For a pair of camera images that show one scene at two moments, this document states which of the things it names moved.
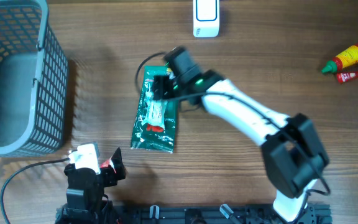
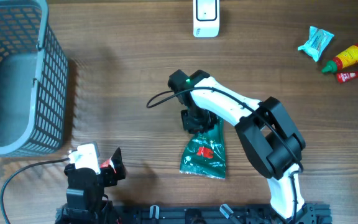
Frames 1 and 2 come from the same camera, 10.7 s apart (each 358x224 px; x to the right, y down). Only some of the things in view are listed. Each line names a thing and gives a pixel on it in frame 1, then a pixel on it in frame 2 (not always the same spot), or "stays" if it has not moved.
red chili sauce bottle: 350,56 stays
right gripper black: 161,86 to 188,124
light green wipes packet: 154,121 to 318,40
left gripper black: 112,178 stays
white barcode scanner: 206,18 stays
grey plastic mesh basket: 24,79 stays
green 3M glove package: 155,128 to 204,153
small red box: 343,77 stays
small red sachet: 105,163 stays
